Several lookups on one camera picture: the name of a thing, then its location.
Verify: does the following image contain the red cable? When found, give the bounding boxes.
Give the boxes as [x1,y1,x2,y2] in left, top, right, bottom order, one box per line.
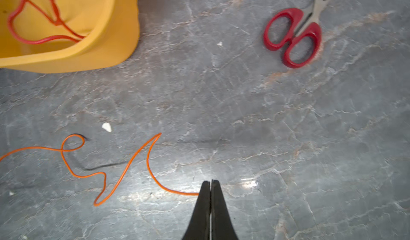
[7,0,86,45]

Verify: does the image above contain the orange cable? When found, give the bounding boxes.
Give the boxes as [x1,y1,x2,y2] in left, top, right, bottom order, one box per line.
[0,132,200,207]

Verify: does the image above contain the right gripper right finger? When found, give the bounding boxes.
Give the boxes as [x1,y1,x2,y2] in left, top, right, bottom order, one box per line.
[211,180,238,240]

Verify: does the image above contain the right yellow plastic bin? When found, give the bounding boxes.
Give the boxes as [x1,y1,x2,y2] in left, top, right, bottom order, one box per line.
[1,0,140,73]

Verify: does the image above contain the red handled scissors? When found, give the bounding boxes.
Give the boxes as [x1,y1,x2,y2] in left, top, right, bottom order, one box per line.
[263,0,331,69]

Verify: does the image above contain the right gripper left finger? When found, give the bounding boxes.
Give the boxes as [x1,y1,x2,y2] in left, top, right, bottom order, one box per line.
[182,181,211,240]

